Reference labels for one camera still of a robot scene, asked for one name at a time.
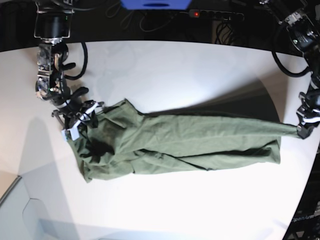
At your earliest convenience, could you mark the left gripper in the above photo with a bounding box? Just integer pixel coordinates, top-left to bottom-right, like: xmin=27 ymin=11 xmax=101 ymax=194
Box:
xmin=296 ymin=91 xmax=320 ymax=139

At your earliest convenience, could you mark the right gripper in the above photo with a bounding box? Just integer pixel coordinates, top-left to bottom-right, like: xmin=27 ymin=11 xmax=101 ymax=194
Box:
xmin=51 ymin=100 xmax=104 ymax=129

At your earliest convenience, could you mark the green t-shirt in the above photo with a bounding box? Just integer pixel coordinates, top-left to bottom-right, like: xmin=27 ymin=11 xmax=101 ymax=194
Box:
xmin=68 ymin=100 xmax=297 ymax=182

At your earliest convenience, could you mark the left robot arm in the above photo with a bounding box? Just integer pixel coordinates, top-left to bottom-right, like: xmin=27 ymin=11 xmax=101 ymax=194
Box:
xmin=259 ymin=0 xmax=320 ymax=139

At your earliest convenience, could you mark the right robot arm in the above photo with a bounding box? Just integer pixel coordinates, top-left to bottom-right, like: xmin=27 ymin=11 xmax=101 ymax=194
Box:
xmin=34 ymin=0 xmax=103 ymax=130

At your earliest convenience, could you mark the blue box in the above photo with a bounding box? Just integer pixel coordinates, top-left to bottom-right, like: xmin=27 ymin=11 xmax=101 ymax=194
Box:
xmin=120 ymin=0 xmax=192 ymax=10

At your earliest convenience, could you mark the black power strip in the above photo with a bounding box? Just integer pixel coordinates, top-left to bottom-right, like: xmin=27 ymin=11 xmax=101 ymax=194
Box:
xmin=188 ymin=9 xmax=245 ymax=22

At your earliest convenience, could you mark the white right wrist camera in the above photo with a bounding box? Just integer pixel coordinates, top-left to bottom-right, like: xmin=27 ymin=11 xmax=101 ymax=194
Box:
xmin=61 ymin=127 xmax=80 ymax=141

